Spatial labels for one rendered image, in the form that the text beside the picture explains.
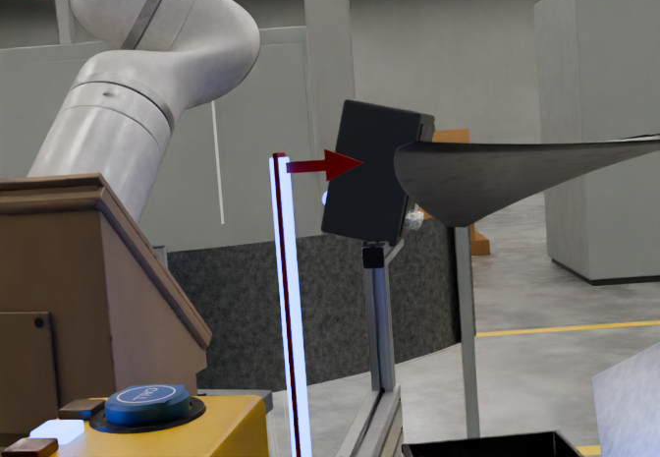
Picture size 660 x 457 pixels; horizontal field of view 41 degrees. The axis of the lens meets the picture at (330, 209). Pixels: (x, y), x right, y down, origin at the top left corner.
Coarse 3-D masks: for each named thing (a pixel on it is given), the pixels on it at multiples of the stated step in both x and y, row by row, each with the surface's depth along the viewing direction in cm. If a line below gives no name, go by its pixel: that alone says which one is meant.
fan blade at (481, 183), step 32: (416, 160) 58; (448, 160) 59; (480, 160) 59; (512, 160) 60; (544, 160) 62; (576, 160) 64; (608, 160) 67; (416, 192) 67; (448, 192) 68; (480, 192) 69; (512, 192) 71; (448, 224) 75
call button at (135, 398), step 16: (160, 384) 45; (112, 400) 42; (128, 400) 42; (144, 400) 42; (160, 400) 42; (176, 400) 42; (112, 416) 42; (128, 416) 41; (144, 416) 41; (160, 416) 41; (176, 416) 42
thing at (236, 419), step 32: (96, 416) 43; (192, 416) 42; (224, 416) 42; (256, 416) 44; (64, 448) 39; (96, 448) 39; (128, 448) 38; (160, 448) 38; (192, 448) 38; (224, 448) 39; (256, 448) 43
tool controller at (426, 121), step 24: (360, 120) 123; (384, 120) 122; (408, 120) 121; (432, 120) 142; (336, 144) 124; (360, 144) 123; (384, 144) 122; (360, 168) 123; (384, 168) 123; (336, 192) 124; (360, 192) 123; (384, 192) 123; (336, 216) 124; (360, 216) 124; (384, 216) 123; (408, 216) 126; (360, 240) 125; (384, 240) 123
